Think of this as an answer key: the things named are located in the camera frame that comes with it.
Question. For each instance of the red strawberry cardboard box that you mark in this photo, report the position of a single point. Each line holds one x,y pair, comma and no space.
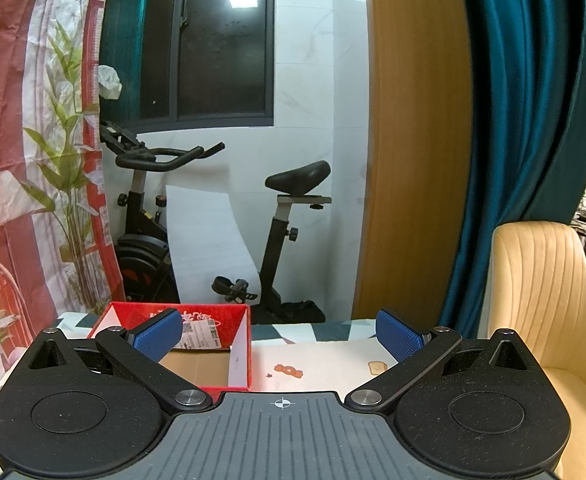
214,351

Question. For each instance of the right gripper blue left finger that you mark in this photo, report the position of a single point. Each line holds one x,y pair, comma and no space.
135,355

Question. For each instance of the crumpled white paper wad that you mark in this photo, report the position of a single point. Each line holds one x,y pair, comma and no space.
109,83

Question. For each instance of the dark window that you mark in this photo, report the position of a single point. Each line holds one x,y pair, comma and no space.
190,64

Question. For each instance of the teal curtain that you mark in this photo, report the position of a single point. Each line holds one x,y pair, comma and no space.
528,141

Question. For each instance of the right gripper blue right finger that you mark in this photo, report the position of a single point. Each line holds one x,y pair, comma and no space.
417,354

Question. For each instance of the patterned white tablecloth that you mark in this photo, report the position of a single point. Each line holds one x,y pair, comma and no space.
488,412

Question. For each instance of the white foam sheet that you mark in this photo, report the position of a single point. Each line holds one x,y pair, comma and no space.
205,243

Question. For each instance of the red plant print backdrop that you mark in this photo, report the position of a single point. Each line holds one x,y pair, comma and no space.
56,250

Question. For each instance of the wooden door panel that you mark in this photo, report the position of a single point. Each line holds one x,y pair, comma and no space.
419,148

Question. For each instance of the black exercise bike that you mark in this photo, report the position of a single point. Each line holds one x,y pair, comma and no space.
143,252

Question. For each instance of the cream upholstered chair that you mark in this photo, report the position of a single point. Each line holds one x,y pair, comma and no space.
536,285

